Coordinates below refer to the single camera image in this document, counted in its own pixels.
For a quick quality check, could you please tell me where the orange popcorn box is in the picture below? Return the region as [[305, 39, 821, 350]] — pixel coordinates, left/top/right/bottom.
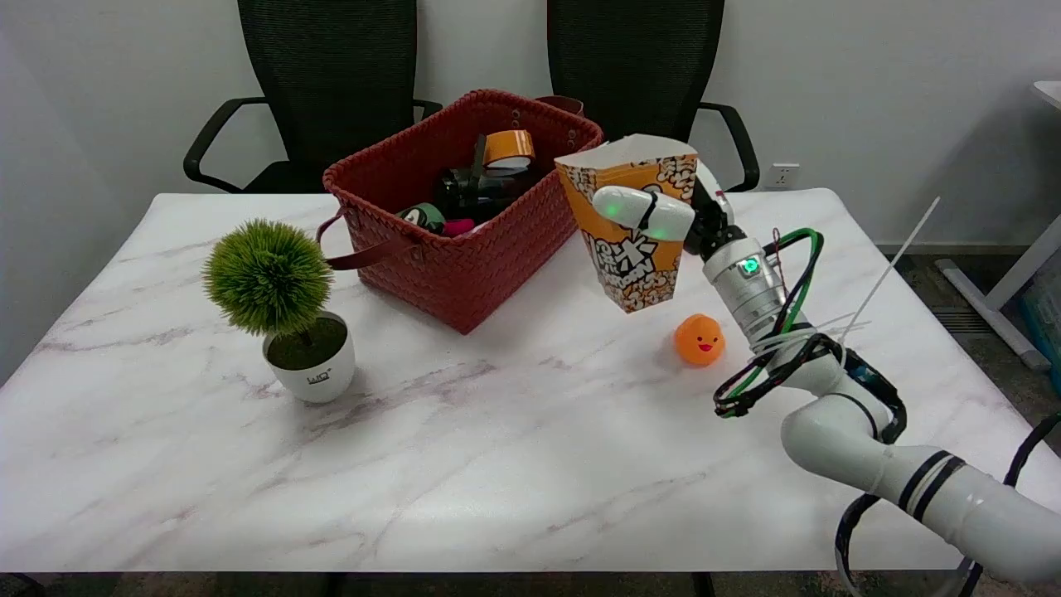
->
[[554, 134, 700, 314]]

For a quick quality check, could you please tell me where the black bottle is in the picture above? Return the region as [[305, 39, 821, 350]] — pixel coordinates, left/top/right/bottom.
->
[[433, 135, 541, 223]]

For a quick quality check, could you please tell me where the orange tape roll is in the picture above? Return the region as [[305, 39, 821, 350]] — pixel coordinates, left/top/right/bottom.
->
[[482, 129, 537, 172]]

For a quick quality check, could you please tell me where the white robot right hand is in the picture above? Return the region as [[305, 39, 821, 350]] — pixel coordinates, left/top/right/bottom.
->
[[592, 161, 748, 260]]

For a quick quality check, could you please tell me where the blue storage bin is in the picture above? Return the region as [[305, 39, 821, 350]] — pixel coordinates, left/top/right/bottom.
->
[[1020, 264, 1061, 396]]

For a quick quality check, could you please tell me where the green round item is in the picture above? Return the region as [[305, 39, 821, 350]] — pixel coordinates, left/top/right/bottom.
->
[[397, 202, 448, 234]]

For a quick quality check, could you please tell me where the long black cable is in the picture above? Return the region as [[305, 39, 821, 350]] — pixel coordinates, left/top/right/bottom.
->
[[835, 413, 1061, 597]]

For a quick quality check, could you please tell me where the black mesh office chair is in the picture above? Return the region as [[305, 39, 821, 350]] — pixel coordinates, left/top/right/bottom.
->
[[546, 0, 761, 193], [183, 0, 444, 195]]

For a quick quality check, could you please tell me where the white zip tie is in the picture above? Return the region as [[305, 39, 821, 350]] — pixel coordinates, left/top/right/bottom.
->
[[750, 197, 942, 351]]

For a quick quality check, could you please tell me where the red woven basket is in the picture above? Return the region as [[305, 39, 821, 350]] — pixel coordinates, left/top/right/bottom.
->
[[316, 89, 604, 336]]

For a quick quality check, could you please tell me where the black and green cable bundle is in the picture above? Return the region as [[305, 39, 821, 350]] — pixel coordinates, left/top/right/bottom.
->
[[714, 227, 909, 445]]

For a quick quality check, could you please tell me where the white side table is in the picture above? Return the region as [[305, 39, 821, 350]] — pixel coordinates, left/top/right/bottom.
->
[[936, 80, 1061, 372]]

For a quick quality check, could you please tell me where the orange rubber duck toy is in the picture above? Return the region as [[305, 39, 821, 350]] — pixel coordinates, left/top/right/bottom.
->
[[673, 314, 727, 367]]

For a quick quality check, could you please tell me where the green ball plant white pot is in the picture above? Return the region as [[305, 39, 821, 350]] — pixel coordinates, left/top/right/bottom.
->
[[202, 218, 357, 405]]

